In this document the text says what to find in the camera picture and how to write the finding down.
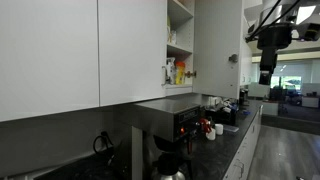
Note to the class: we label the white cabinet door with lock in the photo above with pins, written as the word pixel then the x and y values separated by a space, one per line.
pixel 216 46

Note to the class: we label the white office cabinet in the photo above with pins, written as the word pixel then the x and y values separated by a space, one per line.
pixel 310 99

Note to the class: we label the black countertop appliance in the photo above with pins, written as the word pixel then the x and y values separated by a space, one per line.
pixel 243 97

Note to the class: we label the round silver door lock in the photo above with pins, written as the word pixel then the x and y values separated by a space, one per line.
pixel 233 58

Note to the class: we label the black condiment organizer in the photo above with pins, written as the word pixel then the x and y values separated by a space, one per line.
pixel 221 116

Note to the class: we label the white office partition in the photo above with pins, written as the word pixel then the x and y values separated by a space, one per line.
pixel 258 90

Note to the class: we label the brass cabinet door hinge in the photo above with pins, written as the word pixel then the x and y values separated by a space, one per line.
pixel 190 74

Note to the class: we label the white cabinet body with shelves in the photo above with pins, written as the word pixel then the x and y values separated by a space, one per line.
pixel 180 50

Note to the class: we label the stainless steel coffee maker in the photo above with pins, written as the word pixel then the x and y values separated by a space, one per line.
pixel 166 116

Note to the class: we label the yellow canister orange lid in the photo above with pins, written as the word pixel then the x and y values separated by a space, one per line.
pixel 180 74

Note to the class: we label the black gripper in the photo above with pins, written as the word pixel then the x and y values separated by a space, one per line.
pixel 274 36

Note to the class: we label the small white package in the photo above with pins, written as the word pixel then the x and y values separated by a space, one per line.
pixel 173 36

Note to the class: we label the clear plastic food container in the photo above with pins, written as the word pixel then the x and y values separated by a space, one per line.
pixel 231 128

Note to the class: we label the rectangular ceiling light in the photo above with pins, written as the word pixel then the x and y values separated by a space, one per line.
pixel 305 13

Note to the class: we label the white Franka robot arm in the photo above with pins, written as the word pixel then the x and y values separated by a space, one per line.
pixel 278 10

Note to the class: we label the white mug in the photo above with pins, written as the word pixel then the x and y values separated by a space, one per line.
pixel 211 134
pixel 219 129

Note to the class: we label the pale yellow box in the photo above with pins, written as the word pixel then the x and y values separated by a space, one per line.
pixel 168 30

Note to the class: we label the black office chair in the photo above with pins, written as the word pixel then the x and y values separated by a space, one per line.
pixel 276 94

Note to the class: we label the small blue item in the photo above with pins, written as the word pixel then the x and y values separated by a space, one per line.
pixel 245 112

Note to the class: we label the white lower cabinets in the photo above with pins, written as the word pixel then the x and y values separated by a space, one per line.
pixel 245 150

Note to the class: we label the red plastic tool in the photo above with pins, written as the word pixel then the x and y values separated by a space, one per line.
pixel 205 125

